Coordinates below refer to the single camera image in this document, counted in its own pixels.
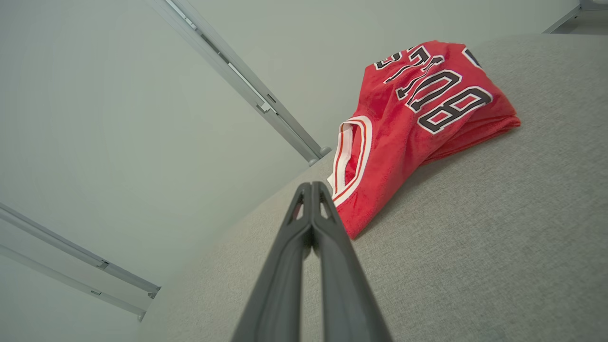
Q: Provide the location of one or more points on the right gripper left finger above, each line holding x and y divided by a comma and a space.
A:
280, 294

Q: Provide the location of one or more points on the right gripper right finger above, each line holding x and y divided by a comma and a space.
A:
346, 299

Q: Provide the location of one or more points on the red T-shirt white sleeves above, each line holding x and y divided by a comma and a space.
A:
408, 133

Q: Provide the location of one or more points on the grey wall partition post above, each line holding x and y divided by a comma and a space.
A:
247, 78
71, 256

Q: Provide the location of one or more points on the grey baseboard rail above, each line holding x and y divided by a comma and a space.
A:
570, 14

